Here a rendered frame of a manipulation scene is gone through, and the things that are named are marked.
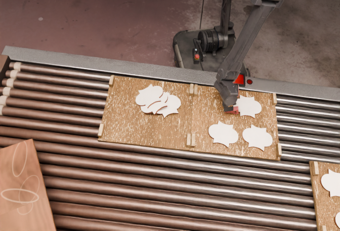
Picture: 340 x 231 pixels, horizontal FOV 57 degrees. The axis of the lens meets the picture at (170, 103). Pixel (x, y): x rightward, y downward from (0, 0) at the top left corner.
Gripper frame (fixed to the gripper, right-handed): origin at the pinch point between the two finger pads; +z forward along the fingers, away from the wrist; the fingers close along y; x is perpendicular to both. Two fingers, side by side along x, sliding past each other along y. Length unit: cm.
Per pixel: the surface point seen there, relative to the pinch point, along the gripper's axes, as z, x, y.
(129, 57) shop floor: 34, 115, 89
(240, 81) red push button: 2.7, -0.4, 15.2
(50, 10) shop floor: -16, 182, 130
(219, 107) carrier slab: -4.0, 7.1, -2.8
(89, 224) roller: -32, 46, -63
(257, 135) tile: 5.9, -8.2, -14.8
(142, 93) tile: -27.9, 36.0, -1.9
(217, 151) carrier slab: -4.1, 6.7, -25.2
